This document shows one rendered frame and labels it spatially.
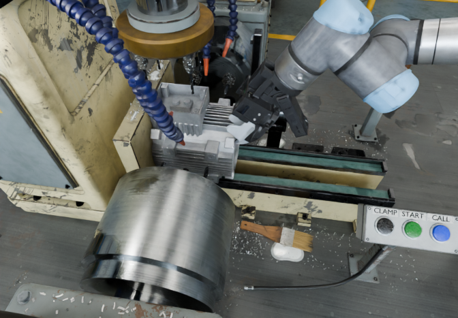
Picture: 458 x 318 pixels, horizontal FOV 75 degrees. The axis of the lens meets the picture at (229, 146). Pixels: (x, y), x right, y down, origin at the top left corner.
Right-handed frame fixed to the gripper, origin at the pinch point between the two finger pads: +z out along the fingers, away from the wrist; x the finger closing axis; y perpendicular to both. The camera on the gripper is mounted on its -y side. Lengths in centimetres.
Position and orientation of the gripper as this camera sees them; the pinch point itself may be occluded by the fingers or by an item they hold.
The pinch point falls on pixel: (241, 140)
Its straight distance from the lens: 68.0
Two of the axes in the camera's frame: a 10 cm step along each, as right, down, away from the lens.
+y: -8.6, -4.2, -2.9
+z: -4.9, 5.2, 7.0
